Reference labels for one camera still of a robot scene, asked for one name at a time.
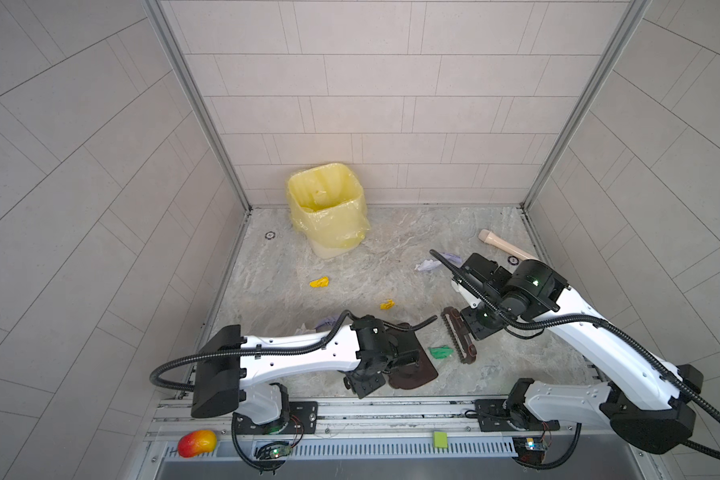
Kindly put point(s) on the white purple paper scrap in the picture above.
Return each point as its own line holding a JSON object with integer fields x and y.
{"x": 323, "y": 325}

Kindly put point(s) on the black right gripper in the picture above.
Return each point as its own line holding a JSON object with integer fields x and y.
{"x": 473, "y": 329}

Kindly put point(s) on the left circuit board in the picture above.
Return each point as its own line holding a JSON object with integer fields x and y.
{"x": 274, "y": 451}

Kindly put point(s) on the purple paper scrap far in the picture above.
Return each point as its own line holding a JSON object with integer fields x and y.
{"x": 452, "y": 258}

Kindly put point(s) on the aluminium front rail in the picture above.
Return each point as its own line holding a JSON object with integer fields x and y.
{"x": 369, "y": 429}

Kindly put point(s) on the white paper scrap far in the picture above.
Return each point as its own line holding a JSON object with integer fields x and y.
{"x": 428, "y": 265}

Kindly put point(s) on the red yellow mango toy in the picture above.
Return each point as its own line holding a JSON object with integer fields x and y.
{"x": 196, "y": 443}

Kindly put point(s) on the brown hand brush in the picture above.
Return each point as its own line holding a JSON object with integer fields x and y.
{"x": 460, "y": 335}

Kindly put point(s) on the yellow paper scrap left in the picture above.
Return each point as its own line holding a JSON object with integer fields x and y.
{"x": 320, "y": 283}

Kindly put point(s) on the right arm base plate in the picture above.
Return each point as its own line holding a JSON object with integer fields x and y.
{"x": 493, "y": 415}

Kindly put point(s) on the green paper scrap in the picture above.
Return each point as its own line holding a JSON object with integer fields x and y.
{"x": 441, "y": 352}

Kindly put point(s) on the right circuit board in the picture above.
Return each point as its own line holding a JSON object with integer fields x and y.
{"x": 530, "y": 450}

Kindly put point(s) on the brown dustpan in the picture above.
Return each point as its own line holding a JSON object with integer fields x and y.
{"x": 413, "y": 368}

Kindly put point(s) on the circuit board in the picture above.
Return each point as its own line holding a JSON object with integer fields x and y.
{"x": 530, "y": 450}
{"x": 274, "y": 451}

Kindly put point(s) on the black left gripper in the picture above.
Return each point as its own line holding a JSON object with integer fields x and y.
{"x": 363, "y": 391}

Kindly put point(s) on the beige wooden rolling pin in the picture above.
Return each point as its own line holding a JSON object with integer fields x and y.
{"x": 490, "y": 238}

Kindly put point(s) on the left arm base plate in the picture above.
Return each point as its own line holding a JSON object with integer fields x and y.
{"x": 297, "y": 417}

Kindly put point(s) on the yellow-lined trash bin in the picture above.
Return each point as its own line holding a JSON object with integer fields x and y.
{"x": 327, "y": 204}

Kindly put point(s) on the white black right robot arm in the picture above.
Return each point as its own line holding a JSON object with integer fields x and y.
{"x": 648, "y": 402}

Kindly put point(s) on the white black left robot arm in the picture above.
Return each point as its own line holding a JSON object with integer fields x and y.
{"x": 241, "y": 375}

